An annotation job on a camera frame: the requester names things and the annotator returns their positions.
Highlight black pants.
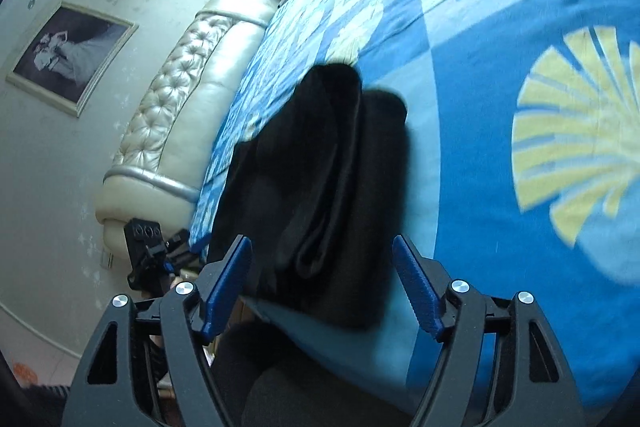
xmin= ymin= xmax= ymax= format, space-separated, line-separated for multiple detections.
xmin=205 ymin=63 xmax=413 ymax=330

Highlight bed with blue patterned sheet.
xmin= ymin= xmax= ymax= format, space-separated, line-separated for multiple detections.
xmin=190 ymin=0 xmax=640 ymax=418

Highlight beige tufted leather headboard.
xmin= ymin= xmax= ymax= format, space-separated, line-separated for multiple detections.
xmin=95 ymin=0 xmax=278 ymax=233

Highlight framed wall picture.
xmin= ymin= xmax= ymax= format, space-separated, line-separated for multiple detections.
xmin=5 ymin=0 xmax=140 ymax=118

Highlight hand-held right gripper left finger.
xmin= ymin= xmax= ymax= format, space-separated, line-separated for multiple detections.
xmin=60 ymin=234 xmax=253 ymax=427

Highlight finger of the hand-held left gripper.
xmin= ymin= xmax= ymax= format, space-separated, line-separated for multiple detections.
xmin=150 ymin=229 xmax=201 ymax=275

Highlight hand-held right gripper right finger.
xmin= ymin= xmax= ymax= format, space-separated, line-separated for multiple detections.
xmin=391 ymin=234 xmax=586 ymax=427

